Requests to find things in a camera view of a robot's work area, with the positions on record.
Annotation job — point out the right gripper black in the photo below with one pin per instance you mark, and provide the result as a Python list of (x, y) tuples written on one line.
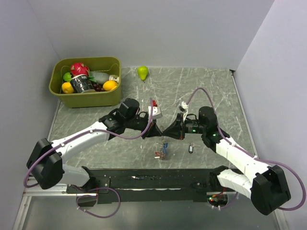
[(175, 130)]

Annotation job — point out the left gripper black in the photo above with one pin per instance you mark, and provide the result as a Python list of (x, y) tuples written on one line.
[(152, 131)]

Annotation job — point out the metal disc with key rings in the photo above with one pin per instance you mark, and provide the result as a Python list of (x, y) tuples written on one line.
[(162, 156)]

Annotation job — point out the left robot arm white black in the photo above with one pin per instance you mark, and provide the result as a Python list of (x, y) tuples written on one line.
[(47, 163)]

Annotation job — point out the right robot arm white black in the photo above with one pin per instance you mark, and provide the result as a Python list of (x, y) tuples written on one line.
[(266, 186)]

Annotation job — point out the black tag key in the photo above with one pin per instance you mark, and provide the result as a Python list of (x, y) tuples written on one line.
[(192, 146)]

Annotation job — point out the green pear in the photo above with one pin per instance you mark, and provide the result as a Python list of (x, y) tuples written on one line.
[(142, 72)]

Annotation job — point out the orange fruit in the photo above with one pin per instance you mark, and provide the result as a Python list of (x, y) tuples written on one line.
[(110, 85)]

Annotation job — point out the dark red grapes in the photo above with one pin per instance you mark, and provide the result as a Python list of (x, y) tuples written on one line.
[(98, 87)]

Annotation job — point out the clear plastic bottle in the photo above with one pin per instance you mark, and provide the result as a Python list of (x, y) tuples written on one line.
[(102, 77)]

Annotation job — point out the olive green plastic bin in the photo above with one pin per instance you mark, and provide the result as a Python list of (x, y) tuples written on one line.
[(109, 65)]

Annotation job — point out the black printed can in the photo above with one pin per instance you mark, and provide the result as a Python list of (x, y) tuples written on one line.
[(81, 84)]

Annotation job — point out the yellow lemon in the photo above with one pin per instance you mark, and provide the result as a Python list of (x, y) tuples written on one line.
[(67, 88)]

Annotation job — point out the red dragon fruit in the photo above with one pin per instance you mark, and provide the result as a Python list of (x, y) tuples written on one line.
[(79, 68)]

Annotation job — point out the green lime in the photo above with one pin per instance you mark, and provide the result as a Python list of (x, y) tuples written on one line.
[(67, 77)]

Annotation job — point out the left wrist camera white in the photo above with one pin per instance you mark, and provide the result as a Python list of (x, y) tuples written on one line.
[(155, 110)]

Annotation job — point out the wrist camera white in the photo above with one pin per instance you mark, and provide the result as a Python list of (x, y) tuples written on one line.
[(184, 108), (155, 110)]

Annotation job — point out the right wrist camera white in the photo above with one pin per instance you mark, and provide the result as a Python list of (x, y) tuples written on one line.
[(184, 108)]

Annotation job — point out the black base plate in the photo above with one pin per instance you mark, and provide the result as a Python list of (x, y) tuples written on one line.
[(141, 185)]

